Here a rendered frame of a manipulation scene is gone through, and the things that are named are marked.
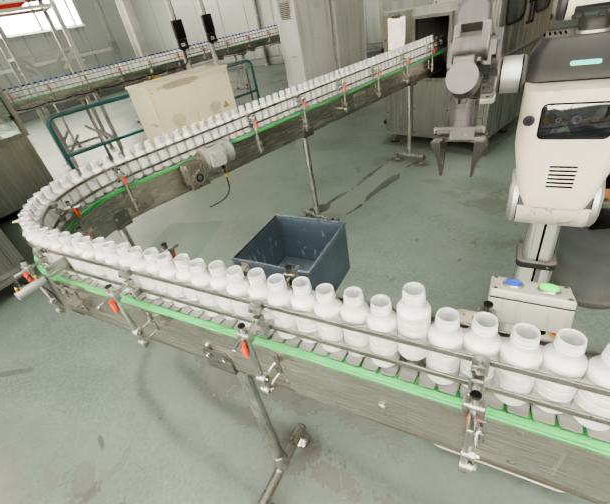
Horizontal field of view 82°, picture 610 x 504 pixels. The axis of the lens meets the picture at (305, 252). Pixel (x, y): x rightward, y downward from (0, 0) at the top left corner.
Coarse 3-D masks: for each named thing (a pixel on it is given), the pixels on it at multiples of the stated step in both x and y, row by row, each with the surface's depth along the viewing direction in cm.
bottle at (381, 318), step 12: (372, 300) 66; (384, 300) 67; (372, 312) 66; (384, 312) 65; (372, 324) 67; (384, 324) 66; (396, 324) 67; (372, 336) 68; (372, 348) 71; (384, 348) 69; (396, 348) 70; (372, 360) 74
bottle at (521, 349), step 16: (512, 336) 56; (528, 336) 57; (512, 352) 57; (528, 352) 55; (496, 368) 62; (528, 368) 56; (496, 384) 62; (512, 384) 59; (528, 384) 58; (512, 400) 61
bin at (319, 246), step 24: (288, 216) 143; (264, 240) 141; (288, 240) 151; (312, 240) 145; (336, 240) 128; (240, 264) 125; (264, 264) 119; (312, 264) 150; (336, 264) 131; (312, 288) 115; (336, 288) 134
